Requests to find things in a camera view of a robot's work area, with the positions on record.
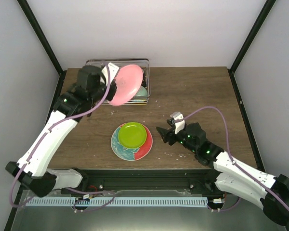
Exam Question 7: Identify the pink plate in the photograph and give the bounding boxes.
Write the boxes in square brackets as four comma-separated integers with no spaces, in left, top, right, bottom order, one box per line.
[108,64,143,106]

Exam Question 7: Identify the green floral bowl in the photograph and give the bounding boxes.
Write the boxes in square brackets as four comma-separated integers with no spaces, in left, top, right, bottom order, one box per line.
[134,86,147,98]

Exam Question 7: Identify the lime green small plate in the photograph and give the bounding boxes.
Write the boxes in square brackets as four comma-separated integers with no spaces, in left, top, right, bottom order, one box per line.
[118,122,147,149]

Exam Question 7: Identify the red plate underneath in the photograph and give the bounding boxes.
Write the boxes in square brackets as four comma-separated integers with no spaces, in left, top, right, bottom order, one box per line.
[110,123,153,161]

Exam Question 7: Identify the dark blue mug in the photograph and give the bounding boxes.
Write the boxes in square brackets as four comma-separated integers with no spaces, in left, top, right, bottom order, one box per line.
[141,72,147,88]

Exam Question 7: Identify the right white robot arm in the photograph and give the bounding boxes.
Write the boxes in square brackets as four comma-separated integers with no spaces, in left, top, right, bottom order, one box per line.
[156,119,289,226]

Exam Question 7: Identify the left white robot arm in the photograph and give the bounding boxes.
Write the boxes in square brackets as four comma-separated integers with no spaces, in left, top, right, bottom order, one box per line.
[6,63,119,197]

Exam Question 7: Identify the light blue slotted strip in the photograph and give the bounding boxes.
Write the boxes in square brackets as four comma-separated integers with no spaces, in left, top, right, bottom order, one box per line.
[26,197,208,207]

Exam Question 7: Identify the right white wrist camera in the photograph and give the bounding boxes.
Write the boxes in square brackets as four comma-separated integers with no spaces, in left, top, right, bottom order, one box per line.
[171,112,185,135]

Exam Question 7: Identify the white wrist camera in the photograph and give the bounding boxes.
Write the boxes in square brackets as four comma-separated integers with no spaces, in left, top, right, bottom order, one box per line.
[101,63,119,85]
[171,112,185,135]

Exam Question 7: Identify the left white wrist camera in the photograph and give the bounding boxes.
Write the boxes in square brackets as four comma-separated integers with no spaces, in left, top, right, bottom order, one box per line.
[101,63,119,85]

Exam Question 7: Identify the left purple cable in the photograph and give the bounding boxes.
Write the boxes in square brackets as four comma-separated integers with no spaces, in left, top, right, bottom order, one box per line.
[9,63,111,208]

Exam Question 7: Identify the purple cable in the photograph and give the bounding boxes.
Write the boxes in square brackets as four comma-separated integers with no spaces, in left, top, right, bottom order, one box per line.
[9,63,111,208]
[183,106,289,222]

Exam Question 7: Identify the wire dish rack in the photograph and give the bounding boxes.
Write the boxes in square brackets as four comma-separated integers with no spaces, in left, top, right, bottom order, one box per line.
[85,58,151,105]

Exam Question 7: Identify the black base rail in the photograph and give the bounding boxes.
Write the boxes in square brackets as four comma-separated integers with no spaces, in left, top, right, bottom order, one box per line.
[76,169,223,197]

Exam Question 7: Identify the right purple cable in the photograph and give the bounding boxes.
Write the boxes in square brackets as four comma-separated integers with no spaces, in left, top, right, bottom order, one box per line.
[183,106,289,222]

